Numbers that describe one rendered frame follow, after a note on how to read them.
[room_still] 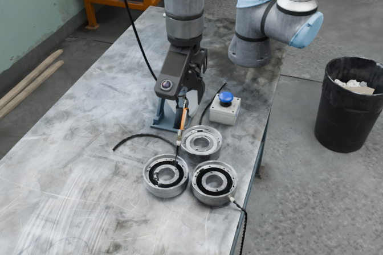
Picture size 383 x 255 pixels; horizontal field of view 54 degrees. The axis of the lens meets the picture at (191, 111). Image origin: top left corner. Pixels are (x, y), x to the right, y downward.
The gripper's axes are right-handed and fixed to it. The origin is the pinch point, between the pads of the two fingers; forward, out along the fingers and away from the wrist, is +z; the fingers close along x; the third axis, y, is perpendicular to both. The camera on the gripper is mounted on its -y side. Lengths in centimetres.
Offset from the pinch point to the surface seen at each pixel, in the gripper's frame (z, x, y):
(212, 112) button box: 9.7, -3.8, 13.3
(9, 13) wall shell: 51, 154, 113
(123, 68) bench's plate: 13.2, 30.9, 30.0
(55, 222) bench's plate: 12.9, 19.7, -27.4
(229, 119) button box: 10.9, -8.5, 13.2
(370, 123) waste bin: 72, -65, 98
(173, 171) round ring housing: 10.4, -0.3, -8.6
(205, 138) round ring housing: 10.4, -4.5, 3.8
